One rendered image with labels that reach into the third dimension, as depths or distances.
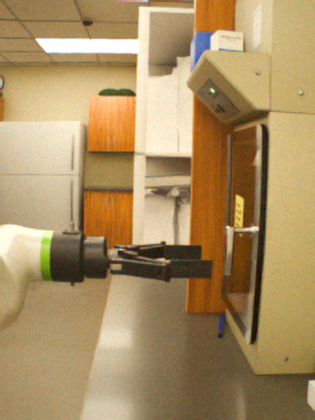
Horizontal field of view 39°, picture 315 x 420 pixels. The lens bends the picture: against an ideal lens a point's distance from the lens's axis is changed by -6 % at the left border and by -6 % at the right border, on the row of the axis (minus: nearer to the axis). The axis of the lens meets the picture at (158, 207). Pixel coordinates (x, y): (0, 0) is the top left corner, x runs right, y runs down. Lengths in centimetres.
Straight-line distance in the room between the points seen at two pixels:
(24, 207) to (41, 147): 77
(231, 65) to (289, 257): 34
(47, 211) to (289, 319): 509
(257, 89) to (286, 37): 11
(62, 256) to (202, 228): 46
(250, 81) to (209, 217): 46
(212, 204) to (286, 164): 39
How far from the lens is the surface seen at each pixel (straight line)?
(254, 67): 80
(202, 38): 101
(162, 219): 215
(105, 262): 80
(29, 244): 81
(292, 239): 81
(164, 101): 218
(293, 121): 81
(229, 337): 105
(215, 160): 114
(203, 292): 119
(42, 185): 577
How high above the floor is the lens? 132
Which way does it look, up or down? 6 degrees down
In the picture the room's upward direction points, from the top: 1 degrees clockwise
